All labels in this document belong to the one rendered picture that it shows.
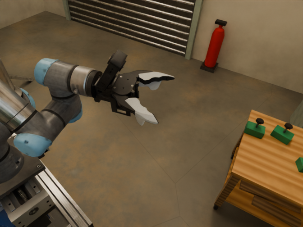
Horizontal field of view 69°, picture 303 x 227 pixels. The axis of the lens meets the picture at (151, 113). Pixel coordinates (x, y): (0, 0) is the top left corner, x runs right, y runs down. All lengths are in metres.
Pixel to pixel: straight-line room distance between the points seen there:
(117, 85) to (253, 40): 2.43
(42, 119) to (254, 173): 1.10
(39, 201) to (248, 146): 1.13
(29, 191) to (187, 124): 1.55
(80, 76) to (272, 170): 1.16
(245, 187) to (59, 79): 1.41
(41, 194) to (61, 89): 0.46
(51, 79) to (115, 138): 1.45
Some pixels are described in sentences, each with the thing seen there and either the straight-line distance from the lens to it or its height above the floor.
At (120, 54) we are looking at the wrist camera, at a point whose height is 1.33.
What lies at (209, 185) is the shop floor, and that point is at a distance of 1.85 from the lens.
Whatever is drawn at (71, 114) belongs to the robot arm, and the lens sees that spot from 0.66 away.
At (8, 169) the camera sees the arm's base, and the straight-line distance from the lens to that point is 0.94.
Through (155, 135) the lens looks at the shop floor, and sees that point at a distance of 2.03.
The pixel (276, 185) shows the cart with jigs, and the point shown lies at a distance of 1.39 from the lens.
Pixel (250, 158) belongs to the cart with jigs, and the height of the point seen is 0.53.
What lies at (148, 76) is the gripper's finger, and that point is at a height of 1.25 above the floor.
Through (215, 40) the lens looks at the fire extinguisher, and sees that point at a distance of 2.76.
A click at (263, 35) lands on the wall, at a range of 2.83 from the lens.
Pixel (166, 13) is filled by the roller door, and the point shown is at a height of 0.50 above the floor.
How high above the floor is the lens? 1.58
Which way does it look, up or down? 46 degrees down
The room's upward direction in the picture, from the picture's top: 5 degrees clockwise
